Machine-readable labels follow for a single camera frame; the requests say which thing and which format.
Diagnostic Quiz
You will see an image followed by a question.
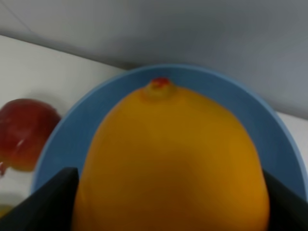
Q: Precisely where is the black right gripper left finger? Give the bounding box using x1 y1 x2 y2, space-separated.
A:
0 167 79 231

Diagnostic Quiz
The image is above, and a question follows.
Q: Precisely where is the yellow mango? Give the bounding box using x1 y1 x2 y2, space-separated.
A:
72 77 270 231

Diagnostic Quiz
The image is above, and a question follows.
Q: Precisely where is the blue plastic bowl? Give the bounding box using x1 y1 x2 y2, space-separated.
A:
31 64 308 199

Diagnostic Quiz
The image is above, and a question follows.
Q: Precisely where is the red pomegranate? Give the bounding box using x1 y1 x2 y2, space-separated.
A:
0 99 61 174

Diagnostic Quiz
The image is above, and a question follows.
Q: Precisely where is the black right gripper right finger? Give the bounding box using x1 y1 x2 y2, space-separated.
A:
263 170 308 231

